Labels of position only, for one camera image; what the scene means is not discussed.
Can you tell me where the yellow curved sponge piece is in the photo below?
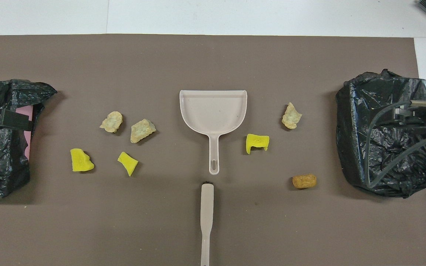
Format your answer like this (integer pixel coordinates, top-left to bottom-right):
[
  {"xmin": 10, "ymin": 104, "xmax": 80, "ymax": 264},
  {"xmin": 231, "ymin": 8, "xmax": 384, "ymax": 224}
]
[{"xmin": 70, "ymin": 148, "xmax": 95, "ymax": 172}]

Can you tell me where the yellow wedge sponge piece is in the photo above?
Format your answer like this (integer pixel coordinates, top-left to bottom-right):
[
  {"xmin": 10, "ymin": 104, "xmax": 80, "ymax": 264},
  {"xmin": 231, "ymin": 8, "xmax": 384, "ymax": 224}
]
[{"xmin": 117, "ymin": 151, "xmax": 139, "ymax": 177}]

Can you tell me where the pale angular foam chunk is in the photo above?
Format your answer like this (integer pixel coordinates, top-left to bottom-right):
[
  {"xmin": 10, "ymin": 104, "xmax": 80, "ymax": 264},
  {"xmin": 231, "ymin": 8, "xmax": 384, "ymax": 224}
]
[{"xmin": 130, "ymin": 119, "xmax": 157, "ymax": 144}]

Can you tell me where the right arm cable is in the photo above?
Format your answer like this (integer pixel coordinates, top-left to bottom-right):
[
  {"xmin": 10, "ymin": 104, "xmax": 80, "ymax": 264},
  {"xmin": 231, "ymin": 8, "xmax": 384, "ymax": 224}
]
[{"xmin": 367, "ymin": 99, "xmax": 426, "ymax": 188}]

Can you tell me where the pale rounded foam chunk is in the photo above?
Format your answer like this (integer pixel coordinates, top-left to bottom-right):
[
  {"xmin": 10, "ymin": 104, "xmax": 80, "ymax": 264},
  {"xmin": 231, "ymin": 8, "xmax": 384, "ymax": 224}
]
[{"xmin": 99, "ymin": 111, "xmax": 123, "ymax": 133}]

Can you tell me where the brown foam chunk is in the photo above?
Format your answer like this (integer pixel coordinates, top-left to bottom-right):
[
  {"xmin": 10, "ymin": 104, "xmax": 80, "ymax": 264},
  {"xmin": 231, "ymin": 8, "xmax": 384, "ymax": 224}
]
[{"xmin": 292, "ymin": 173, "xmax": 317, "ymax": 189}]

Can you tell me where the brown table mat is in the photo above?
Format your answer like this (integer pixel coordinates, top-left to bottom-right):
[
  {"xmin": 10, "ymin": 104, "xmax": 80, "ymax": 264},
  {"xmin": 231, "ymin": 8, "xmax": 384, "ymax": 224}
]
[{"xmin": 0, "ymin": 34, "xmax": 426, "ymax": 266}]

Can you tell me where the beige plastic dustpan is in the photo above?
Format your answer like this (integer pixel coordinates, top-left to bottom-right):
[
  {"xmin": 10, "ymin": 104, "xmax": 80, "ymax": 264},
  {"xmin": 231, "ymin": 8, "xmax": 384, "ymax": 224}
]
[{"xmin": 179, "ymin": 89, "xmax": 248, "ymax": 175}]

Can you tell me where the pale pointed foam chunk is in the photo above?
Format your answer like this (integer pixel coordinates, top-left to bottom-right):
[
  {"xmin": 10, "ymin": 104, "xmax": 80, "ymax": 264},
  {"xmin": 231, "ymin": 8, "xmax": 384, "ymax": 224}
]
[{"xmin": 281, "ymin": 102, "xmax": 303, "ymax": 130}]

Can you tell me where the yellow notched sponge piece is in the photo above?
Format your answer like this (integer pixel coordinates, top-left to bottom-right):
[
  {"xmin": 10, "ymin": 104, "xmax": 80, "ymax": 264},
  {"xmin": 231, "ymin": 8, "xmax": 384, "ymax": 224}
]
[{"xmin": 246, "ymin": 133, "xmax": 270, "ymax": 155}]

